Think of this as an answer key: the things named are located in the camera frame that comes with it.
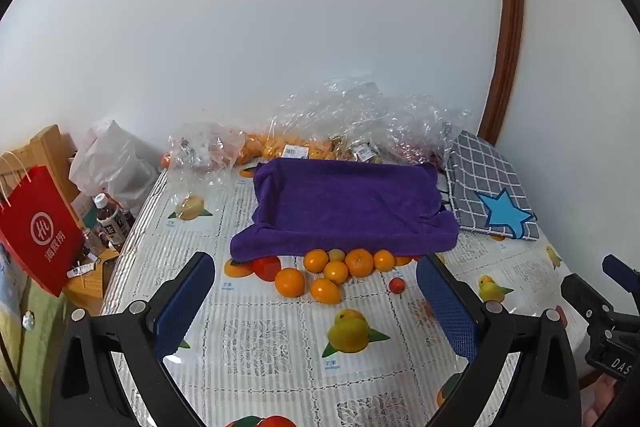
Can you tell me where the small red tomato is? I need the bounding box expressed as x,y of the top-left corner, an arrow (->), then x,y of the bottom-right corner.
388,277 -> 406,295

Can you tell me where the dimpled orange mandarin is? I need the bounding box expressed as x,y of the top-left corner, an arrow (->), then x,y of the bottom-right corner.
344,248 -> 374,277

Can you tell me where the large orange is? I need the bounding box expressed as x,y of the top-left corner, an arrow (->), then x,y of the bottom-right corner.
274,268 -> 306,298

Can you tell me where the oval orange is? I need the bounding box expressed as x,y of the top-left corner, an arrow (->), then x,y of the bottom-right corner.
310,277 -> 342,306

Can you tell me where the small yellow-green fruit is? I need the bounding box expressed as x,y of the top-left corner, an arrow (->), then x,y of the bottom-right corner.
328,248 -> 346,262

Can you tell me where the small orange mandarin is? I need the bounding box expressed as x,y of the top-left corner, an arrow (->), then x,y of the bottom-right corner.
323,261 -> 349,285

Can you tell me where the person's right hand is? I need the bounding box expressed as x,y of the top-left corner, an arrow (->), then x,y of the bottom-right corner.
582,375 -> 616,427

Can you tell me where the fruit print tablecloth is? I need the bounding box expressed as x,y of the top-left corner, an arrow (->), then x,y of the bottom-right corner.
98,158 -> 591,427

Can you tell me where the drink bottle white cap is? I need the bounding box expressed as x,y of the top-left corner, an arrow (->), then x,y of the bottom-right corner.
93,193 -> 130,249

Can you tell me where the grey checked cushion blue star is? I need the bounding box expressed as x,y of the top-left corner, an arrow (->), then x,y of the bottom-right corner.
446,131 -> 540,241

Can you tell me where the purple towel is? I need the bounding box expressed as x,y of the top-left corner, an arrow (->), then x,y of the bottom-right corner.
230,158 -> 459,262

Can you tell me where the red paper shopping bag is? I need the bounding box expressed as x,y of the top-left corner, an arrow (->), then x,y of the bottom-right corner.
1,152 -> 84,297

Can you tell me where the white plastic bag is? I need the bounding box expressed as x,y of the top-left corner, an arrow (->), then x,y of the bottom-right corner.
70,119 -> 158,217

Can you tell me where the clear plastic bag left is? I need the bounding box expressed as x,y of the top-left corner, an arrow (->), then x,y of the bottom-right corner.
167,122 -> 246,190

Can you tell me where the clear plastic bag of oranges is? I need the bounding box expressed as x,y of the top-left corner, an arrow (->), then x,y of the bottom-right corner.
238,78 -> 470,167

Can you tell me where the brown wooden door frame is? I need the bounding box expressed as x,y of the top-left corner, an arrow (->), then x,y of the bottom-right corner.
478,0 -> 525,145

